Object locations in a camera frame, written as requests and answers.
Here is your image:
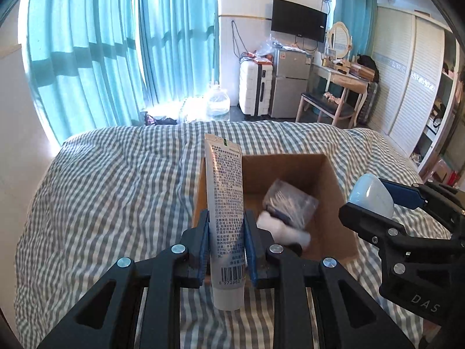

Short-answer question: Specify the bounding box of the white round bottle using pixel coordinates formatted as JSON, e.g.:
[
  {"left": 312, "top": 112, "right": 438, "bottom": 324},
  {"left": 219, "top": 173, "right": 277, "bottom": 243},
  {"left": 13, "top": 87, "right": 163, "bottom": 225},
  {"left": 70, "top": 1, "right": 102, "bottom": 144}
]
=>
[{"left": 257, "top": 211, "right": 310, "bottom": 250}]

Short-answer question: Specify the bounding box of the white earbuds case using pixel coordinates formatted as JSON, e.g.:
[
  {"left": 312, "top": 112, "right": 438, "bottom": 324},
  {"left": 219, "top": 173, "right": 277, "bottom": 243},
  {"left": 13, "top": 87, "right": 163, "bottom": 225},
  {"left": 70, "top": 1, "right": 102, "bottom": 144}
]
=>
[{"left": 348, "top": 173, "right": 394, "bottom": 219}]

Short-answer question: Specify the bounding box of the clear bag of floss picks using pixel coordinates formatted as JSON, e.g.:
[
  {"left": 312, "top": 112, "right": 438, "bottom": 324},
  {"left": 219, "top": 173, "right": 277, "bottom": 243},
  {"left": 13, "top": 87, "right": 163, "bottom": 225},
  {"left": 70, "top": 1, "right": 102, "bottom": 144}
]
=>
[{"left": 262, "top": 180, "right": 319, "bottom": 231}]

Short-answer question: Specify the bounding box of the white toothpaste tube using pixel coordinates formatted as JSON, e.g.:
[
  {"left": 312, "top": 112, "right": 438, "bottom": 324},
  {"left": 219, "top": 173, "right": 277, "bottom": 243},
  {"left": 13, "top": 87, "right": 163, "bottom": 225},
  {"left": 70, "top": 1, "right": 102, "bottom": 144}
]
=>
[{"left": 205, "top": 134, "right": 246, "bottom": 311}]

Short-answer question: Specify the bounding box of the cardboard box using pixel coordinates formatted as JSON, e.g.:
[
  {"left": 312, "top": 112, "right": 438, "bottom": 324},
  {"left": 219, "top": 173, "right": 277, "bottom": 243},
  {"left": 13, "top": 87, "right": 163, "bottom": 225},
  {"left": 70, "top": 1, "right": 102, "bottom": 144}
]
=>
[{"left": 193, "top": 154, "right": 359, "bottom": 288}]

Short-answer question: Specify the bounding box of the checkered bed quilt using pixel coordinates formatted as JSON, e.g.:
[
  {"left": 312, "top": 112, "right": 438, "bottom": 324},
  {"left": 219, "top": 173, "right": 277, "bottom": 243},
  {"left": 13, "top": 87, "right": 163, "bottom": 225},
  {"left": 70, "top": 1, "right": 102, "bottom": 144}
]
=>
[{"left": 14, "top": 121, "right": 420, "bottom": 348}]

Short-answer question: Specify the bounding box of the wooden chair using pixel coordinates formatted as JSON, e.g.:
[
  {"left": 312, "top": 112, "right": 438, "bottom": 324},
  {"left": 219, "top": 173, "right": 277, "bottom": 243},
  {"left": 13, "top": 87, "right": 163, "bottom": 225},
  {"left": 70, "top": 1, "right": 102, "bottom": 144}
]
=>
[{"left": 295, "top": 89, "right": 367, "bottom": 129}]

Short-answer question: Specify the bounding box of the white dressing table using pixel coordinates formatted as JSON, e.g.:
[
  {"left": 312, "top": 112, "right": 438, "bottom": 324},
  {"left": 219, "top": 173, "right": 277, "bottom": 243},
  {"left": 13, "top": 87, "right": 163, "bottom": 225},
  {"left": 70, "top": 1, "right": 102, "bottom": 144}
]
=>
[{"left": 311, "top": 63, "right": 378, "bottom": 129}]

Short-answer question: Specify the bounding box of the white louvered wardrobe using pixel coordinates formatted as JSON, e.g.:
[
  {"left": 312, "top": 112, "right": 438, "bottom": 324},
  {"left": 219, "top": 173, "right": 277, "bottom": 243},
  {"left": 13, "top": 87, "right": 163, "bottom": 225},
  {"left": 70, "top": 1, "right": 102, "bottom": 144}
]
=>
[{"left": 369, "top": 6, "right": 463, "bottom": 175}]

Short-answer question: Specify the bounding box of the clear plastic bag on floor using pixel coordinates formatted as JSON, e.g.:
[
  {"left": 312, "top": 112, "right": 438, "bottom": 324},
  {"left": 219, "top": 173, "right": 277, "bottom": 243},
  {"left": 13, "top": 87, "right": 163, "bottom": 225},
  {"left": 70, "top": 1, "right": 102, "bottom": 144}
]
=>
[{"left": 204, "top": 83, "right": 231, "bottom": 117}]

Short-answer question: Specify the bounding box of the oval vanity mirror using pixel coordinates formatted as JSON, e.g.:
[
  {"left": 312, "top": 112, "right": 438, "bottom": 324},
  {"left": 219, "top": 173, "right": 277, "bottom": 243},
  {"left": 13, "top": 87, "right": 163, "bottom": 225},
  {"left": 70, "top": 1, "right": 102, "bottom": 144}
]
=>
[{"left": 325, "top": 21, "right": 352, "bottom": 59}]

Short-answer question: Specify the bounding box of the silver small refrigerator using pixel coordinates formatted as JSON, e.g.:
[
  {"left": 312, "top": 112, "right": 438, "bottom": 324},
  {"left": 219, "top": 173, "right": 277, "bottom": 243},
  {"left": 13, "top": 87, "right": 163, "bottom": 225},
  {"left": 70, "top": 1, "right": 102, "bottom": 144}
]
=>
[{"left": 269, "top": 48, "right": 312, "bottom": 119}]

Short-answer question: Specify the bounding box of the white suitcase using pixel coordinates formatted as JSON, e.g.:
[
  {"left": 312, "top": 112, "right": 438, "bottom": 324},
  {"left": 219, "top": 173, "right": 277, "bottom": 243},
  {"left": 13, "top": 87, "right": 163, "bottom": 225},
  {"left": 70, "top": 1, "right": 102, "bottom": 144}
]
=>
[{"left": 239, "top": 58, "right": 273, "bottom": 117}]

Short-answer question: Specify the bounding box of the teal corner curtain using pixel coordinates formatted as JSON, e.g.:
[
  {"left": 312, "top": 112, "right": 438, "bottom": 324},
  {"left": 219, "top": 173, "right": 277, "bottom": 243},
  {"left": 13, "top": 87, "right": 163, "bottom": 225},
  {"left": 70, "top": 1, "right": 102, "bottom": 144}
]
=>
[{"left": 333, "top": 0, "right": 378, "bottom": 55}]

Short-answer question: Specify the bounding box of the teal window curtain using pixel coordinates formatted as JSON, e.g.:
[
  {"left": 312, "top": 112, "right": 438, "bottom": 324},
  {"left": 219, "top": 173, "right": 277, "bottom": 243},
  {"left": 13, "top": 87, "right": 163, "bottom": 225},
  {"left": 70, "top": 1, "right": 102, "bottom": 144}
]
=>
[{"left": 24, "top": 0, "right": 219, "bottom": 142}]

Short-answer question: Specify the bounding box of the black wall television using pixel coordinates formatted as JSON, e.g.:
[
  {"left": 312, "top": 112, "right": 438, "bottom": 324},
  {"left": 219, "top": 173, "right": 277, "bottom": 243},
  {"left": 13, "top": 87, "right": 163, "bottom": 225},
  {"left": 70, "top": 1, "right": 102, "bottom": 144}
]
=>
[{"left": 271, "top": 0, "right": 328, "bottom": 42}]

